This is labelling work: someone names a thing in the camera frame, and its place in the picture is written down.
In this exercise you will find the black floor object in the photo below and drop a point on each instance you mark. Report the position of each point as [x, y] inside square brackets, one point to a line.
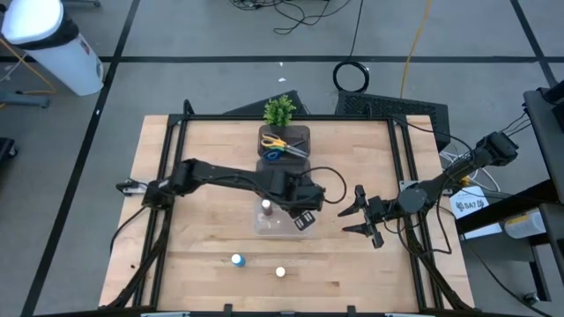
[6, 149]

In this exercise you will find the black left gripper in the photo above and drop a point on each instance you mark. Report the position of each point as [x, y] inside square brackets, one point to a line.
[308, 196]

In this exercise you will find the small green artificial plant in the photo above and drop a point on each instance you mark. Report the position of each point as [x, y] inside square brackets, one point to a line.
[279, 110]

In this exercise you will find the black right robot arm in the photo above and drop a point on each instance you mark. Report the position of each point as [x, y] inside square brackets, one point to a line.
[440, 185]

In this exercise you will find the black aluminium table frame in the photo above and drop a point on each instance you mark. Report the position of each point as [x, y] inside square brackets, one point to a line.
[211, 117]

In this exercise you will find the white trash can black rim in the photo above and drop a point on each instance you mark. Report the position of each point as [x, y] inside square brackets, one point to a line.
[66, 61]

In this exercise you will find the smoky dark plastic bin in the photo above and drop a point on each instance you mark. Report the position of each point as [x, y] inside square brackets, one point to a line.
[273, 164]
[304, 132]

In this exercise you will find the yellow paint bottle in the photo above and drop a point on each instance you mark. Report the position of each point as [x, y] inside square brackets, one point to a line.
[280, 271]

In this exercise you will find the black equipment cart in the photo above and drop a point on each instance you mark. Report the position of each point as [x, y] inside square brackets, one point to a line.
[546, 132]

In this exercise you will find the grey stand base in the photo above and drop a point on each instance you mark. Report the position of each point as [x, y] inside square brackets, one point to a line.
[26, 100]

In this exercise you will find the yellow connector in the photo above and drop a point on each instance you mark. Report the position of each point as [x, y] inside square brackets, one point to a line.
[463, 180]

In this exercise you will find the white paper sign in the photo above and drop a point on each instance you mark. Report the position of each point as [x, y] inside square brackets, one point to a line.
[469, 204]

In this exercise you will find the black mesh panel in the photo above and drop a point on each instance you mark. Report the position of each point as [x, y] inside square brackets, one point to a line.
[388, 105]

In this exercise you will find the blue paint bottle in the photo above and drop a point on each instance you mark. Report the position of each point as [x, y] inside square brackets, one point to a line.
[238, 260]

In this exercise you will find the clear plastic bin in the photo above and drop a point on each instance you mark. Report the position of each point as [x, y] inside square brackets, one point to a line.
[277, 226]

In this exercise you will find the white cylinder yellow label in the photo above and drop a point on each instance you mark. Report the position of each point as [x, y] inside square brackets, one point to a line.
[526, 224]

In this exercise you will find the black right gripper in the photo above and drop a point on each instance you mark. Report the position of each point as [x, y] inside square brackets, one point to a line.
[381, 209]

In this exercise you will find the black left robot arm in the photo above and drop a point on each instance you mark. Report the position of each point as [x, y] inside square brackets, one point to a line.
[220, 174]

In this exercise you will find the black flat panel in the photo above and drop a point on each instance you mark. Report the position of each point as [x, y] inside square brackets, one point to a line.
[251, 108]

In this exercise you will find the black floor plug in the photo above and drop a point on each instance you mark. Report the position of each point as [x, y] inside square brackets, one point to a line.
[530, 299]

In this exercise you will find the white metal bracket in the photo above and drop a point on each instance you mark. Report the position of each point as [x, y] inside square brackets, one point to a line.
[410, 315]
[165, 314]

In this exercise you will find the brown paint bottle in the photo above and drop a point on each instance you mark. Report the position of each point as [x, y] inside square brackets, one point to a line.
[266, 208]

